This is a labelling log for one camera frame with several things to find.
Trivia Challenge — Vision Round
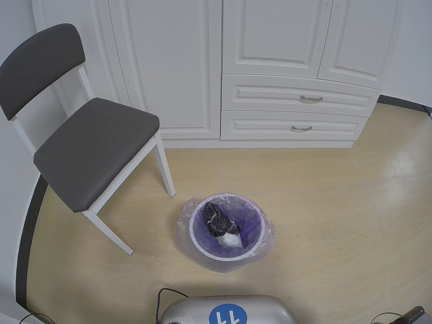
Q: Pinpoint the white wardrobe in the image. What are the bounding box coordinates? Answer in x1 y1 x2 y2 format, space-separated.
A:
30 0 404 149

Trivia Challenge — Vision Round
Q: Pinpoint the purple plastic bag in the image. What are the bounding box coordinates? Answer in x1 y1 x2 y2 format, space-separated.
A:
176 192 275 272

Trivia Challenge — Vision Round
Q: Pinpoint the black plastic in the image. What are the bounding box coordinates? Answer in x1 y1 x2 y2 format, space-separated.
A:
203 202 241 238

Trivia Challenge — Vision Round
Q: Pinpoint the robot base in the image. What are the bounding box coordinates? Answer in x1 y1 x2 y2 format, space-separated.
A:
162 295 299 324

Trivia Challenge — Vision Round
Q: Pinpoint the black cable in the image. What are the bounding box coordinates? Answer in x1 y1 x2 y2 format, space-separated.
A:
371 312 405 324
156 288 189 321
18 313 52 324

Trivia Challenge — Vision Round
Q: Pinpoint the white chair with grey cushions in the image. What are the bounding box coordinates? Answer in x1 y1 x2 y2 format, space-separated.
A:
0 23 176 256

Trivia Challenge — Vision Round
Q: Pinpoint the white trash bin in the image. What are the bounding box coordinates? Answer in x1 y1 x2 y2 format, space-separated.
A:
189 194 265 260

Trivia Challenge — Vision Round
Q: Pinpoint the white printed wrapper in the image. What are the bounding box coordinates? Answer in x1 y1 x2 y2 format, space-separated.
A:
218 233 244 249

